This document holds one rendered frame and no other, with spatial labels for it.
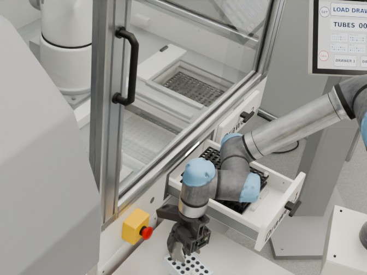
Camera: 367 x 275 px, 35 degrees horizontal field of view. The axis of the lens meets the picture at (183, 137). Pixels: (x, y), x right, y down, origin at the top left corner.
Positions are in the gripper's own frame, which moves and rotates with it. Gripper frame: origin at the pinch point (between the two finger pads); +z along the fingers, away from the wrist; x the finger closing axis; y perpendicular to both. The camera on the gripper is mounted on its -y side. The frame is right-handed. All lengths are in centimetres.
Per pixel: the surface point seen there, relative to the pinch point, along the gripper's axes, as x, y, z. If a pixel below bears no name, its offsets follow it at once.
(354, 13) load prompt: 113, -33, -32
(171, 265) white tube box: -3.2, 1.1, 2.3
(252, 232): 20.2, 9.0, -4.2
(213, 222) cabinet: 55, -33, 51
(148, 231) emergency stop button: -6.4, -6.6, -7.1
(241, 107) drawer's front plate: 54, -31, -11
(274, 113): 167, -93, 76
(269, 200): 36.8, 1.2, -1.5
